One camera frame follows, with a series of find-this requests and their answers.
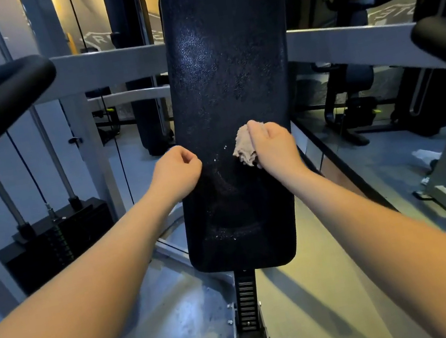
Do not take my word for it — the person's left hand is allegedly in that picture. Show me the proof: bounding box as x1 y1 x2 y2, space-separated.
145 141 209 208

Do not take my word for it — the person's right hand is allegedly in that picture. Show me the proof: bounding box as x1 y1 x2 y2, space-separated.
245 112 311 190

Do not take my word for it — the beige cleaning cloth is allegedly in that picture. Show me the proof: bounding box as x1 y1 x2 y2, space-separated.
227 121 262 170

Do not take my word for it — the black padded backrest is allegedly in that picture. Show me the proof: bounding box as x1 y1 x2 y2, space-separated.
143 0 336 283

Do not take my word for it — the person's right forearm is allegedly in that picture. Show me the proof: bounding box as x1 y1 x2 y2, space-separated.
285 140 446 338

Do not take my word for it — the person's left forearm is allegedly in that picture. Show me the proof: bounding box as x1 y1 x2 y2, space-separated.
0 183 206 338

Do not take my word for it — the black seated gym machine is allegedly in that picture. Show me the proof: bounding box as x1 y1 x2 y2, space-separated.
85 84 125 148

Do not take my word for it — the black weight plate stack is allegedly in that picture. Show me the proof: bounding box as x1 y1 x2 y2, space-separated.
0 194 125 302

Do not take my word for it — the chrome guide rod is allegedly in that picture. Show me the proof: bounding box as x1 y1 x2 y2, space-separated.
0 149 37 246
0 0 83 220

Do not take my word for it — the black pillar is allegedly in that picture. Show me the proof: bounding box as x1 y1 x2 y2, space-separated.
103 0 179 162

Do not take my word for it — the brown partition base rail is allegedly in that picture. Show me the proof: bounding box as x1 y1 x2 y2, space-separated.
291 104 400 228

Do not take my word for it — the black notched adjustment post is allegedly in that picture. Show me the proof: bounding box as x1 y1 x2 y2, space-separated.
227 267 268 338

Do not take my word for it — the black foam grip handle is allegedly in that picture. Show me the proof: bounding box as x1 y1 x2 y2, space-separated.
0 52 71 162
407 12 446 76

